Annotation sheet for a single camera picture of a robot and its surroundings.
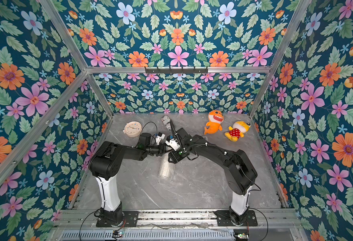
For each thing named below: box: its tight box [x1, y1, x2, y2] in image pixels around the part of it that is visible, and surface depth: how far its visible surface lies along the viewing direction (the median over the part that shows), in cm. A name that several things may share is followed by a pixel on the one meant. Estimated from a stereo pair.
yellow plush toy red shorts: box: [224, 121, 252, 143], surface depth 104 cm
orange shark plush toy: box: [204, 109, 225, 136], surface depth 110 cm
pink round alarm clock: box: [122, 121, 142, 138], surface depth 110 cm
